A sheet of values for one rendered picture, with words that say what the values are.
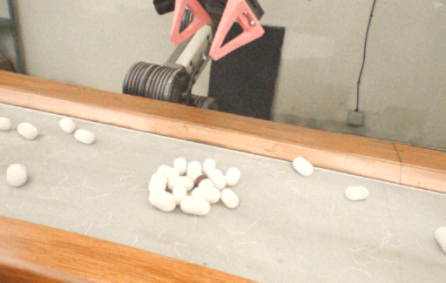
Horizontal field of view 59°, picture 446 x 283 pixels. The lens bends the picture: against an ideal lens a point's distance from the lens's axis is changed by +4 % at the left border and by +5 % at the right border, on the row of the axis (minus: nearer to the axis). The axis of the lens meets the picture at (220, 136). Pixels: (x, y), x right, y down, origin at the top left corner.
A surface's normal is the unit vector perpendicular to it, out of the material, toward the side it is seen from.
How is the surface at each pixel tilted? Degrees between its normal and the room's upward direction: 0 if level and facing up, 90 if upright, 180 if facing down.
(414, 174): 45
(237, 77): 86
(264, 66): 86
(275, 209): 0
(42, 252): 0
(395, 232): 0
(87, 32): 92
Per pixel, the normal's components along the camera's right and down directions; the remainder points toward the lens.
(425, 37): -0.19, 0.36
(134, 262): 0.10, -0.92
